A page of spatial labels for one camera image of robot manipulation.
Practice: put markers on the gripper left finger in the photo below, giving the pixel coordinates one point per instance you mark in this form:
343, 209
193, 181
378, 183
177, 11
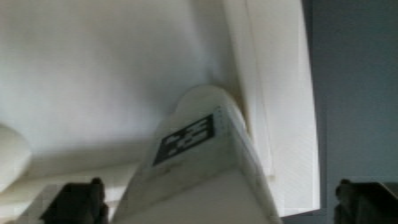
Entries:
78, 206

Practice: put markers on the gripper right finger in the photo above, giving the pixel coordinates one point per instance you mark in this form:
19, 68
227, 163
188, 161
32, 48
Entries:
366, 203

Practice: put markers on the white table leg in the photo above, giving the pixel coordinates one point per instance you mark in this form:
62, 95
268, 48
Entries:
199, 184

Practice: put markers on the white square tabletop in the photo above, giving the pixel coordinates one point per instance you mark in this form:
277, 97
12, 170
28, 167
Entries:
101, 60

